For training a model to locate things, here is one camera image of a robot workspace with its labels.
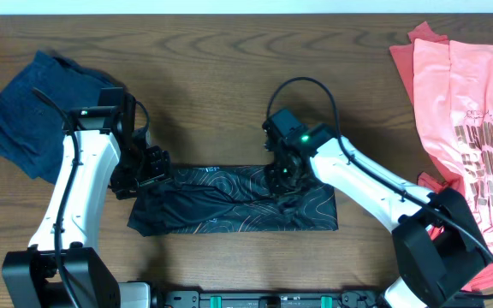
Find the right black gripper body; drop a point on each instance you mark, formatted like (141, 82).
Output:
(283, 180)

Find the folded navy blue garment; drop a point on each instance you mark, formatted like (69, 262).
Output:
(30, 131)

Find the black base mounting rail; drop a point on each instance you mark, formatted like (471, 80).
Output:
(272, 299)

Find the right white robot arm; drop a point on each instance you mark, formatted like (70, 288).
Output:
(438, 246)

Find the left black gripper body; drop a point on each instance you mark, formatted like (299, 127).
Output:
(153, 167)

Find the black printed cycling jersey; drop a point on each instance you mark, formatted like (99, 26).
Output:
(206, 200)

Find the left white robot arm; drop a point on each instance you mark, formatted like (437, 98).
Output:
(102, 151)

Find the coral red t-shirt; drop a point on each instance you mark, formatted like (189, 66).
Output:
(413, 64)

